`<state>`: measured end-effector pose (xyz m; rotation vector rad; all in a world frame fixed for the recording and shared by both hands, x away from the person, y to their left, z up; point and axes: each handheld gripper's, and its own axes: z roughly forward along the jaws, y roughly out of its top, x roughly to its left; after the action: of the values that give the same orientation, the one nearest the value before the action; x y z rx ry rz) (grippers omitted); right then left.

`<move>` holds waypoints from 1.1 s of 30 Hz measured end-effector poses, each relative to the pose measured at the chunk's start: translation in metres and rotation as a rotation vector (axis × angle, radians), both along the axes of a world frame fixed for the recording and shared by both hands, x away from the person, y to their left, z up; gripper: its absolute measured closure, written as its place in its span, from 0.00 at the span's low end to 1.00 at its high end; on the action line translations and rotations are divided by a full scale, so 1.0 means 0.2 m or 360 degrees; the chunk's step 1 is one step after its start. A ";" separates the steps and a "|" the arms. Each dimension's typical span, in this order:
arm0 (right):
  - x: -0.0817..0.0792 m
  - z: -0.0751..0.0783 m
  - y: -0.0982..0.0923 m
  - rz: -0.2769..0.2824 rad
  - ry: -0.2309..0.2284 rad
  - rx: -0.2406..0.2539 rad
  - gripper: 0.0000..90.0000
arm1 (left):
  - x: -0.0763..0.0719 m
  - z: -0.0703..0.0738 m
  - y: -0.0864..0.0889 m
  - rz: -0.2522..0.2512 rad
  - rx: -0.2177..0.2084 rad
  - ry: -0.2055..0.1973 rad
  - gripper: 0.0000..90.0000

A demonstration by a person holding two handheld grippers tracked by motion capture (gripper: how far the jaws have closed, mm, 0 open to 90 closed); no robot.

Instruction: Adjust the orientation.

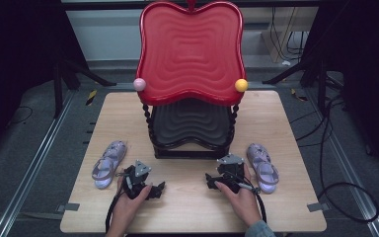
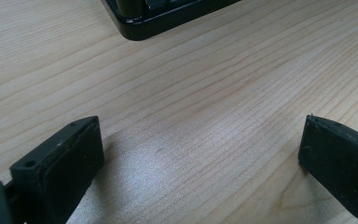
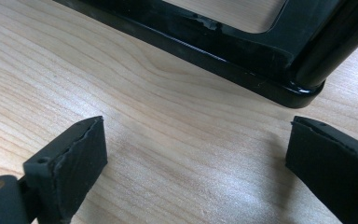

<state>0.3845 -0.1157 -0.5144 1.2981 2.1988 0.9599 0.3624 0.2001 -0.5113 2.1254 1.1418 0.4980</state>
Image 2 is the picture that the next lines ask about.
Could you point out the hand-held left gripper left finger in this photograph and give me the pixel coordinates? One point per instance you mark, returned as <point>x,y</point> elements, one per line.
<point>62,168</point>

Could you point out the red and black shoe rack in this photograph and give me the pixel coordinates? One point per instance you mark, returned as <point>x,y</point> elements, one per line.
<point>143,25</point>

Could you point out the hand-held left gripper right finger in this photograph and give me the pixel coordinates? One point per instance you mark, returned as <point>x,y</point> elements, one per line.
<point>341,161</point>

